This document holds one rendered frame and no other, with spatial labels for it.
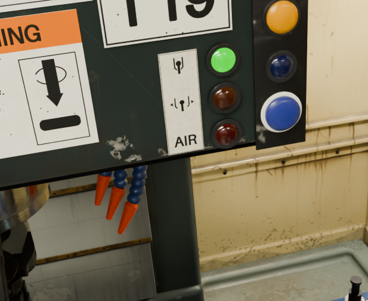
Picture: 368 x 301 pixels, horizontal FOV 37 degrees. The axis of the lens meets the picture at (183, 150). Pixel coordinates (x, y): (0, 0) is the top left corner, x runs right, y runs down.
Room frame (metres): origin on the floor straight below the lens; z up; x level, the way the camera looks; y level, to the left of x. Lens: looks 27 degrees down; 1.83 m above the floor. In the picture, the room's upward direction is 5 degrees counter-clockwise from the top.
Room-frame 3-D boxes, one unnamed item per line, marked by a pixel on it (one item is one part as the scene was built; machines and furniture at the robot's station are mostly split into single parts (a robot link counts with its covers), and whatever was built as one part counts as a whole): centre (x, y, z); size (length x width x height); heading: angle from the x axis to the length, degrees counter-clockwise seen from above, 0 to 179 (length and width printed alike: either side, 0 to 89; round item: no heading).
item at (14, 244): (0.56, 0.21, 1.43); 0.09 x 0.03 x 0.06; 177
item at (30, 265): (0.51, 0.20, 1.45); 0.09 x 0.05 x 0.02; 177
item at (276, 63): (0.42, -0.08, 1.68); 0.02 x 0.01 x 0.02; 100
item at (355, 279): (0.56, -0.21, 1.31); 0.02 x 0.02 x 0.03
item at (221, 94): (0.41, -0.04, 1.66); 0.02 x 0.01 x 0.02; 100
